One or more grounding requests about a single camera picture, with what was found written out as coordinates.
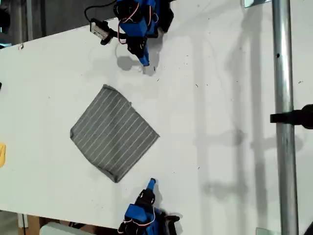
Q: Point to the grey white-striped towel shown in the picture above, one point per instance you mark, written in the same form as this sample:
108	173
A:
115	134

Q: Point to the white box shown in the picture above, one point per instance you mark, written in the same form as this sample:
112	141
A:
56	230

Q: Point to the grey metal pole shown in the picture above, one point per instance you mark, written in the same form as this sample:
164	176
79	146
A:
29	19

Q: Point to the wooden board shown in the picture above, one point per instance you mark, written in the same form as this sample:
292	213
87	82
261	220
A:
33	224

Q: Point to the dark round background object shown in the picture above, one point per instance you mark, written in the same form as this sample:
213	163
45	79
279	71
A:
3	19

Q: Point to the yellow object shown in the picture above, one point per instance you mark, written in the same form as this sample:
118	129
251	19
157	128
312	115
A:
2	155

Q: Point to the black clamp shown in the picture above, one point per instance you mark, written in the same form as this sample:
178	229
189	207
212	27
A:
293	117

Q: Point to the black camera stalk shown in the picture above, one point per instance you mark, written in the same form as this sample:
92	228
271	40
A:
111	35

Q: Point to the black camera box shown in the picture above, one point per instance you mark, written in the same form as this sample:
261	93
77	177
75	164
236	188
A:
99	29
171	225

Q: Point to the small metal corner bracket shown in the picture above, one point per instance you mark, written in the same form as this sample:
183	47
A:
20	46

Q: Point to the steel post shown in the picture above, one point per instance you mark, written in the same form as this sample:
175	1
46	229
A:
283	73

